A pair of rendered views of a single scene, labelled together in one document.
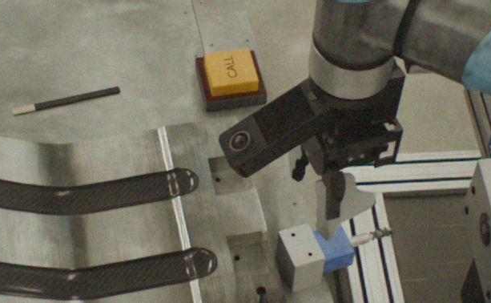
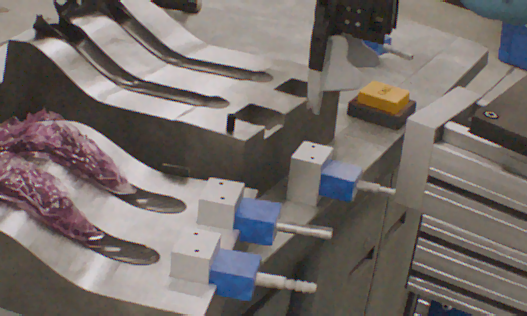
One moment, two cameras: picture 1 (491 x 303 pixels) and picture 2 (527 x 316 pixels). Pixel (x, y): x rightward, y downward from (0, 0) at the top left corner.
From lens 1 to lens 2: 0.90 m
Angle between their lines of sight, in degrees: 40
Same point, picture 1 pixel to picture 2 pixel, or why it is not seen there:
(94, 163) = (213, 55)
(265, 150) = not seen: outside the picture
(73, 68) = not seen: hidden behind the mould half
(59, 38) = (289, 55)
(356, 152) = (350, 14)
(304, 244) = (315, 153)
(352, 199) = (341, 67)
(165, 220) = (220, 84)
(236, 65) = (390, 92)
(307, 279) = (302, 188)
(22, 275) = (98, 56)
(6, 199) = (134, 33)
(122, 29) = not seen: hidden behind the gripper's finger
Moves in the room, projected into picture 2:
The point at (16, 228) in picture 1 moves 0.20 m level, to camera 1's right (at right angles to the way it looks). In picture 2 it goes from (122, 41) to (230, 85)
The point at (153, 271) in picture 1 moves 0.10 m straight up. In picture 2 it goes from (179, 98) to (187, 21)
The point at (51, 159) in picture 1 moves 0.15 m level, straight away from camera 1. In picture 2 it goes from (188, 42) to (238, 17)
